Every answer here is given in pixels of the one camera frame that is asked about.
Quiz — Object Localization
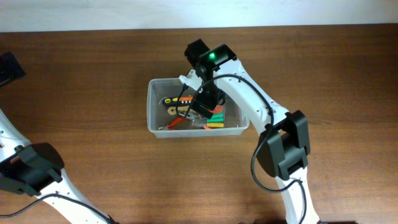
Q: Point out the orange tool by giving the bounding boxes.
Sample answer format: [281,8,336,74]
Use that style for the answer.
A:
[180,96,193,103]

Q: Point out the clear bag coloured tubes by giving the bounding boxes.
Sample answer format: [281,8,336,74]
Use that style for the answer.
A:
[191,105,224,129]

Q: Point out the yellow black handle file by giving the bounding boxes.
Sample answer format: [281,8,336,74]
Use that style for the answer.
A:
[160,97,190,108]

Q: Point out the wooden handle orange scraper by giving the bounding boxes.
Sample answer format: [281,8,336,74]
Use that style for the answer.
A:
[167,106,189,115]

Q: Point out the small red cutting pliers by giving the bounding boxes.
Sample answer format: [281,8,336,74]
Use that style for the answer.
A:
[159,117,184,131]

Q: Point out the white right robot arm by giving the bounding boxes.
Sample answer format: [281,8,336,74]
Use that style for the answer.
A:
[179,39,321,223]

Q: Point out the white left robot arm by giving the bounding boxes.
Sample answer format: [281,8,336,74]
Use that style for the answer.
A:
[1,113,115,224]

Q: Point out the clear plastic storage box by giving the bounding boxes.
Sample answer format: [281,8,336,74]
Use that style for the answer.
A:
[147,78,250,138]

